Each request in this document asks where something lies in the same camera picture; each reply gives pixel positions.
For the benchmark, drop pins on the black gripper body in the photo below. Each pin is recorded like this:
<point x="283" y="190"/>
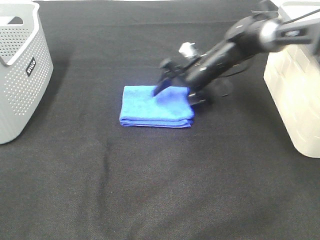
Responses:
<point x="202" y="69"/>

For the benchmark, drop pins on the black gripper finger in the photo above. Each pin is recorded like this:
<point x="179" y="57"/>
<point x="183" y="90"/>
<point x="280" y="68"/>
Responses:
<point x="196" y="98"/>
<point x="164" y="82"/>

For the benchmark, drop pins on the blue microfiber towel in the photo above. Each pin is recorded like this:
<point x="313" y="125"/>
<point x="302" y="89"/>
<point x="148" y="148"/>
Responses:
<point x="169" y="109"/>

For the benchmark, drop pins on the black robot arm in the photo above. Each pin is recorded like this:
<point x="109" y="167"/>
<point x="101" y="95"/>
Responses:
<point x="262" y="32"/>

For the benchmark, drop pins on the white plastic bin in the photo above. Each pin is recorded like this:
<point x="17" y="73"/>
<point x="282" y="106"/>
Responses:
<point x="292" y="77"/>

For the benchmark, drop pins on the black table cloth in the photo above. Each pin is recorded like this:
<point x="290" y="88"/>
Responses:
<point x="75" y="173"/>

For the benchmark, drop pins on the grey perforated plastic basket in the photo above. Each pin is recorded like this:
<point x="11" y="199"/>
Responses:
<point x="25" y="67"/>

